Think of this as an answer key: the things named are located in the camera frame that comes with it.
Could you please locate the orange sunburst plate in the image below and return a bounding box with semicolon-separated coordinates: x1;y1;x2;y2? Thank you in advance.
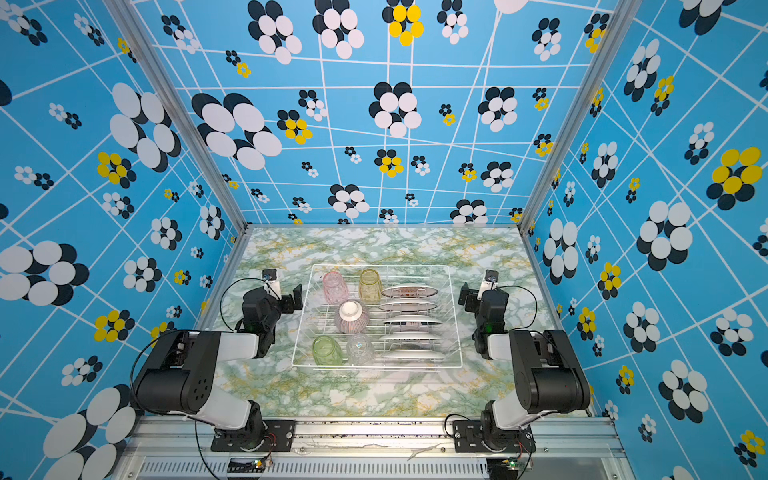
381;284;438;299

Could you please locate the green rimmed white plate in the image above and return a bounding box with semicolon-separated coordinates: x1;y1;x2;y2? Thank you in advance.
377;299;437;314

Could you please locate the dark rimmed white plate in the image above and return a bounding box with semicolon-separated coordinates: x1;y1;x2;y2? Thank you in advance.
383;315;443;331

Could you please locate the white wire dish rack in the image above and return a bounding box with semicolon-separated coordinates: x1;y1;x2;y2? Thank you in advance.
292;263;464;371

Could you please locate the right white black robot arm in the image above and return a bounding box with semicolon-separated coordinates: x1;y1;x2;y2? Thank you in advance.
458;284;591;452

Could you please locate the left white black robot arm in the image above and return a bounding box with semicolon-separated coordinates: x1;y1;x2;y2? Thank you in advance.
131;281;303;452

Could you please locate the white plate in rack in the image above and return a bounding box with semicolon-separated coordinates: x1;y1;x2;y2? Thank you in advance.
379;331;441;343
382;349;446;362

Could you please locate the front white plate in rack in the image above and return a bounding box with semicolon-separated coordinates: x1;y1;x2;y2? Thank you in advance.
382;349;446;362

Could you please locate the pink glass cup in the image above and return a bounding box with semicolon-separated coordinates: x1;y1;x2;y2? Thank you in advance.
322;271;350;305

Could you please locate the green glass cup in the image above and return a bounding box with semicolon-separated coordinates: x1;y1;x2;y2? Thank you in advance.
312;335;344;366

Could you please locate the yellow glass cup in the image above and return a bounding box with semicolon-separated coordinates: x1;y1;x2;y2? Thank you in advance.
358;268;383;305

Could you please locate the clear glass cup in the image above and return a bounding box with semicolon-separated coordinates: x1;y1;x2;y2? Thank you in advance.
346;333;375;366

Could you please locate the left circuit board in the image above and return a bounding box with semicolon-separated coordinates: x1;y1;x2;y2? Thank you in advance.
227;458;273;474

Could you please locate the circuit board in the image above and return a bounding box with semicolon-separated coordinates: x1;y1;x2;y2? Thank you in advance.
486;458;519;480
227;458;273;474

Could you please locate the right circuit board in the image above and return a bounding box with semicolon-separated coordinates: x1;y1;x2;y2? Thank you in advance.
486;458;519;480

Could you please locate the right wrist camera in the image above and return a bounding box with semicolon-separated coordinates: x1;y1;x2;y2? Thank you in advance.
477;269;499;300

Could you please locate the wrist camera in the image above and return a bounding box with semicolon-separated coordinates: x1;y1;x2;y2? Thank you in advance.
262;268;282;300
477;269;499;300

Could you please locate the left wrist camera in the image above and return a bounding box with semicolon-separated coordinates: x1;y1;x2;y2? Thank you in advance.
262;268;282;300

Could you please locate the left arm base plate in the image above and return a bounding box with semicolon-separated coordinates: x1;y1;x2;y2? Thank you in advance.
210;419;297;453

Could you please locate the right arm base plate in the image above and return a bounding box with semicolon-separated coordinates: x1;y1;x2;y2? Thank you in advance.
447;419;536;455

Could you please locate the aluminium front rail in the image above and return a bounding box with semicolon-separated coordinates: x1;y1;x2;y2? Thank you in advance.
113;417;635;479

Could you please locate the right aluminium frame post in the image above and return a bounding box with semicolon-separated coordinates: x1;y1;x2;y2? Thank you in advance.
518;0;642;234

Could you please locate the aluminium frame post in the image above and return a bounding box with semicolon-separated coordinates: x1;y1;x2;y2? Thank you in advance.
104;1;248;235
518;0;642;234

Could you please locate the left aluminium frame post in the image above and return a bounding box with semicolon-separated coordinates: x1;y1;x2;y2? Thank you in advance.
104;1;248;235

